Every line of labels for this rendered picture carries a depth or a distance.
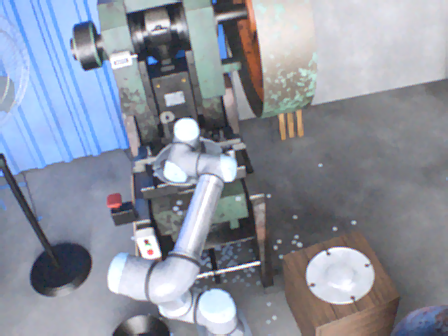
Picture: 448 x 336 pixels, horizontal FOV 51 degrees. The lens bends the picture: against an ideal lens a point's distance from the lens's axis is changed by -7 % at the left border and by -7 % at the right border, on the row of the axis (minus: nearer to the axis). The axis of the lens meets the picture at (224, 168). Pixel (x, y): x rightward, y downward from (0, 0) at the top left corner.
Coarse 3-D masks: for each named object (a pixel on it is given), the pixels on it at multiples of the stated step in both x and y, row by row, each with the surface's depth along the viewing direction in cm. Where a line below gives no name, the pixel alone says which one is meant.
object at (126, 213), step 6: (126, 204) 206; (132, 204) 206; (114, 210) 204; (120, 210) 203; (126, 210) 203; (132, 210) 203; (114, 216) 203; (120, 216) 203; (126, 216) 204; (132, 216) 205; (114, 222) 205; (120, 222) 206; (126, 222) 206; (132, 222) 207; (138, 228) 211
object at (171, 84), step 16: (160, 64) 191; (176, 64) 191; (160, 80) 187; (176, 80) 189; (160, 96) 192; (176, 96) 193; (192, 96) 194; (160, 112) 196; (176, 112) 198; (192, 112) 199
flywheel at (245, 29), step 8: (232, 0) 212; (240, 0) 210; (248, 0) 177; (248, 8) 177; (248, 16) 181; (240, 24) 213; (248, 24) 185; (240, 32) 214; (248, 32) 212; (256, 32) 193; (240, 40) 217; (248, 40) 213; (256, 40) 197; (248, 48) 212; (256, 48) 202; (248, 56) 211; (256, 56) 207; (248, 64) 211; (256, 64) 208; (256, 72) 205; (256, 80) 201; (256, 88) 204
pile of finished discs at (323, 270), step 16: (320, 256) 216; (336, 256) 214; (352, 256) 213; (320, 272) 209; (336, 272) 207; (352, 272) 206; (368, 272) 205; (320, 288) 203; (336, 288) 202; (352, 288) 201; (368, 288) 199
